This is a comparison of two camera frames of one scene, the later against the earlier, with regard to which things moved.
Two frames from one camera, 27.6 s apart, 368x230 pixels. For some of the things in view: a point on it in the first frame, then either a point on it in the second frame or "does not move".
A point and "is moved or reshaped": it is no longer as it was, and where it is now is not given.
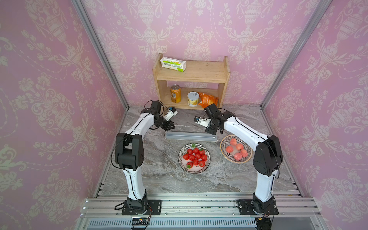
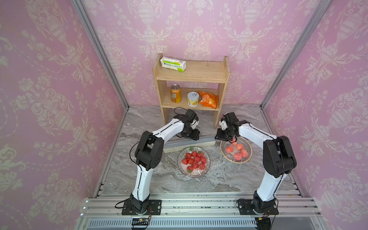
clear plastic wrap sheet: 235,149 does not move
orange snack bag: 207,100 does not move
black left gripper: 167,126 to 195,135
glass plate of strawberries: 194,158 is moved or reshaped
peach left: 229,149 does not move
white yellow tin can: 192,98 does not move
